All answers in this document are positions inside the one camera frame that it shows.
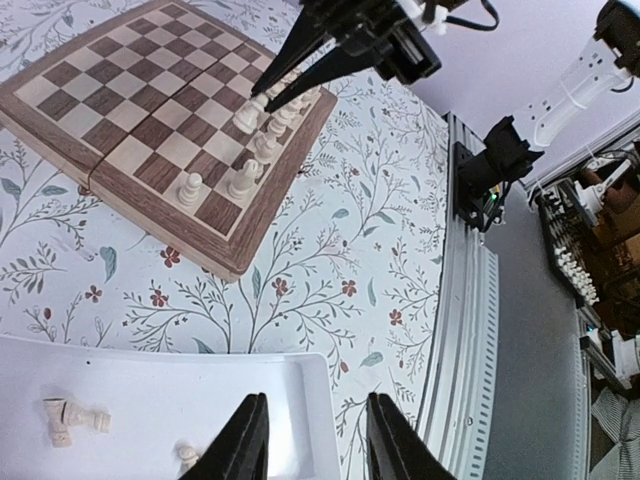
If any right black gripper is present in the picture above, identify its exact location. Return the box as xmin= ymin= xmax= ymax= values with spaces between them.
xmin=250 ymin=1 xmax=441 ymax=113

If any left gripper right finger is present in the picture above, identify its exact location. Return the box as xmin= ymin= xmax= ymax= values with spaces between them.
xmin=366 ymin=392 xmax=455 ymax=480

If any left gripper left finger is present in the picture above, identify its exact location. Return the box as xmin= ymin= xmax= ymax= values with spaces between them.
xmin=181 ymin=393 xmax=270 ymax=480

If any light chess piece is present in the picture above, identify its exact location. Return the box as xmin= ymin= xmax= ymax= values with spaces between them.
xmin=228 ymin=159 xmax=262 ymax=199
xmin=283 ymin=94 xmax=310 ymax=117
xmin=254 ymin=132 xmax=278 ymax=164
xmin=267 ymin=109 xmax=296 ymax=139

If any light pawn piece twelfth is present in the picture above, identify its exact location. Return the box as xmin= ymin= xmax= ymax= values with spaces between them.
xmin=233 ymin=93 xmax=269 ymax=134

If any white divided tray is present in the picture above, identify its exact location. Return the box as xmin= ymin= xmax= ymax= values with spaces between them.
xmin=1 ymin=336 xmax=340 ymax=479

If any wooden chessboard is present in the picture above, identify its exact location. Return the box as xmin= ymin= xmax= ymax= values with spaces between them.
xmin=1 ymin=1 xmax=336 ymax=282

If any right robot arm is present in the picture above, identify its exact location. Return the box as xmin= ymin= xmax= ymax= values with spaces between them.
xmin=251 ymin=1 xmax=639 ymax=197

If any light chess pieces pile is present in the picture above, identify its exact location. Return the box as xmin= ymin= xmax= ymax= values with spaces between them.
xmin=43 ymin=398 xmax=205 ymax=479

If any background chess set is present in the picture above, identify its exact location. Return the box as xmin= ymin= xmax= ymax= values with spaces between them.
xmin=536 ymin=186 xmax=599 ymax=306

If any floral patterned table mat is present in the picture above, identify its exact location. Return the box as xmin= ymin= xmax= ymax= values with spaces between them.
xmin=0 ymin=0 xmax=451 ymax=480

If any front aluminium rail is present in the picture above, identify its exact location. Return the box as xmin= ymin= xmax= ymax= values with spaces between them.
xmin=417 ymin=112 xmax=501 ymax=480

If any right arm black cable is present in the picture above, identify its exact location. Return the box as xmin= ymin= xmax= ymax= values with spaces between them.
xmin=444 ymin=0 xmax=501 ymax=31

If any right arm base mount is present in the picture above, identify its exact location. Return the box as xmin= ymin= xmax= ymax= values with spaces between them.
xmin=452 ymin=141 xmax=504 ymax=233

